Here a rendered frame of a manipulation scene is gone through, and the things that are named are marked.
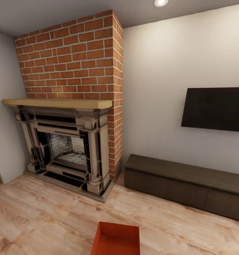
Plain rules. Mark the wall mounted tv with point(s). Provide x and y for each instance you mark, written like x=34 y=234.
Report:
x=214 y=108

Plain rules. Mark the cabinet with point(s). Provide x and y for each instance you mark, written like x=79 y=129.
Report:
x=206 y=189

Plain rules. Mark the countertop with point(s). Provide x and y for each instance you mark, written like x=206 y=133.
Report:
x=88 y=104

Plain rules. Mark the storage box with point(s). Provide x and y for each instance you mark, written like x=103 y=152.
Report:
x=125 y=239

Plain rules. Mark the wood fireplace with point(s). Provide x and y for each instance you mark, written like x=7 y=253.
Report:
x=68 y=147

